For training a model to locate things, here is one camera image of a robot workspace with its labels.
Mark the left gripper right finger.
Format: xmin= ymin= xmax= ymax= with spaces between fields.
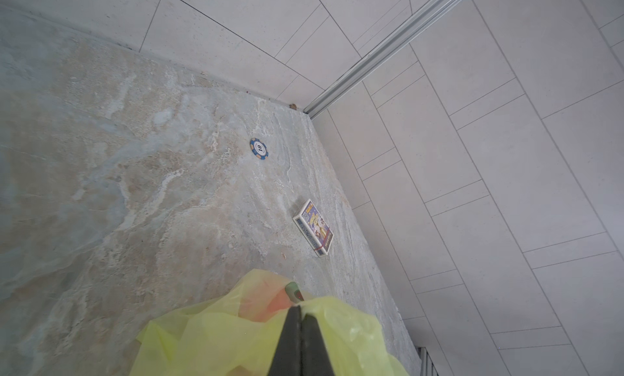
xmin=300 ymin=314 xmax=335 ymax=376

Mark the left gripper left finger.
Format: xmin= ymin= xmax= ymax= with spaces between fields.
xmin=267 ymin=306 xmax=302 ymax=376

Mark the yellow-green plastic bag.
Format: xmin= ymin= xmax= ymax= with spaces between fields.
xmin=130 ymin=269 xmax=406 ymax=375

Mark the playing card deck box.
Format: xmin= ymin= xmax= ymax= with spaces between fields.
xmin=292 ymin=200 xmax=334 ymax=257

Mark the poker chip blue white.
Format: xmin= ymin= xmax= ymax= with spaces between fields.
xmin=250 ymin=138 xmax=269 ymax=160

